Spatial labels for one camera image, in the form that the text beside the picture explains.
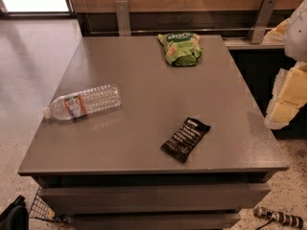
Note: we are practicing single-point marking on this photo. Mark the green snack bag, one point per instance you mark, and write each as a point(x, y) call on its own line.
point(181, 49)

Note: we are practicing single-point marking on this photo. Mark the wire mesh basket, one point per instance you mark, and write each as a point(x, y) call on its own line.
point(40, 210)

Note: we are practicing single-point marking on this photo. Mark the metal wall bracket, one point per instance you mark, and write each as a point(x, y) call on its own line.
point(262, 18)
point(123, 17)

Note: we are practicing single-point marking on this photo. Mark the black white striped handle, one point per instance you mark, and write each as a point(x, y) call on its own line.
point(280, 217)

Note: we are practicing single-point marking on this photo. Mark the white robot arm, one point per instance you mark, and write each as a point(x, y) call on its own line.
point(295, 42)

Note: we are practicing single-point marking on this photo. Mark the right metal wall bracket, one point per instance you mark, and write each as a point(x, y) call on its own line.
point(262, 18)

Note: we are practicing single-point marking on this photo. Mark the black bag on floor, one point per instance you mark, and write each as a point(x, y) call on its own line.
point(15, 216)

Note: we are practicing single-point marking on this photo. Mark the clear plastic water bottle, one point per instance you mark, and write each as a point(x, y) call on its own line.
point(76, 105)

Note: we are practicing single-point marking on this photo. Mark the black snack bar wrapper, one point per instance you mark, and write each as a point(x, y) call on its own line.
point(185, 139)

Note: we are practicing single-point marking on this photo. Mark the left metal wall bracket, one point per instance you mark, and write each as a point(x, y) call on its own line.
point(123, 17)

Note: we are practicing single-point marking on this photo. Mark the grey drawer cabinet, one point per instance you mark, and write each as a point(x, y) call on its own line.
point(107, 171)

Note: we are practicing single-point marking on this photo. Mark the grey wall shelf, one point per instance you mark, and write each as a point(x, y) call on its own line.
point(244, 44)

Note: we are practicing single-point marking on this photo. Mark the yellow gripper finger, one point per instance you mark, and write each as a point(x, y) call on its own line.
point(289, 94)
point(277, 34)

